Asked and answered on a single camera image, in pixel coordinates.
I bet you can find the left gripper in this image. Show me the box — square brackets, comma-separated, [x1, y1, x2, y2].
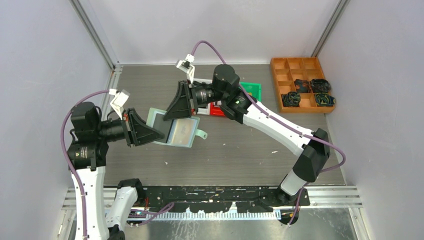
[95, 106, 164, 146]

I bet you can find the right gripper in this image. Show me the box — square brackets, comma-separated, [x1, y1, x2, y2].
[162, 80, 227, 122]

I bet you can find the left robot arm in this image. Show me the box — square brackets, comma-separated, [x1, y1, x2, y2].
[67, 102, 165, 240]

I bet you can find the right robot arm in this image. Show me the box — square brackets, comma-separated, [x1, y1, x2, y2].
[163, 61, 330, 206]

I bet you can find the white plastic bin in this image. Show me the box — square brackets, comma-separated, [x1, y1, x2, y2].
[193, 78, 212, 115]

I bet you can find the red plastic bin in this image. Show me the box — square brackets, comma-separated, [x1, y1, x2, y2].
[209, 103, 225, 117]

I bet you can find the green plastic bin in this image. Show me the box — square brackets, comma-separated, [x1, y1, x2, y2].
[240, 82, 262, 101]

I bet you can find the orange wooden compartment tray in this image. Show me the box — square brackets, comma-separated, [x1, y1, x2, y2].
[269, 57, 336, 114]

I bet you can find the rolled dark sock lower left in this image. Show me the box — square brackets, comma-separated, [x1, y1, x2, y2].
[281, 91, 301, 108]

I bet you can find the rolled dark sock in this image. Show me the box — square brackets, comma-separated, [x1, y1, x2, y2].
[310, 78, 332, 93]
[314, 92, 336, 107]
[294, 79, 311, 94]
[281, 91, 301, 108]

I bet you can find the rolled dark sock upper left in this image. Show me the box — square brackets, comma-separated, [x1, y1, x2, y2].
[294, 79, 311, 94]

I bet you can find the rolled dark sock upper right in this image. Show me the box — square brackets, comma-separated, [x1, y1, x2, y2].
[310, 78, 332, 93]

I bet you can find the rolled dark sock lower right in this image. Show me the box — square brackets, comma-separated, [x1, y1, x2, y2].
[314, 92, 336, 107]

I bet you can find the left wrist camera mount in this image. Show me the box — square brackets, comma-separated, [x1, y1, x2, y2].
[108, 88, 131, 120]

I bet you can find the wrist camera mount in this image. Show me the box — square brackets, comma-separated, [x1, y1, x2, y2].
[108, 88, 131, 120]
[175, 54, 195, 83]

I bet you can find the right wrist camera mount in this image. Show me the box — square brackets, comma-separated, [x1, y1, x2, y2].
[175, 54, 195, 83]

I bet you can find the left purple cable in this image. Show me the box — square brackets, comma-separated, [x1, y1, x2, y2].
[60, 89, 175, 240]

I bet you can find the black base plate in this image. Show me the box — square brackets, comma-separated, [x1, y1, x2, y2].
[131, 185, 311, 214]

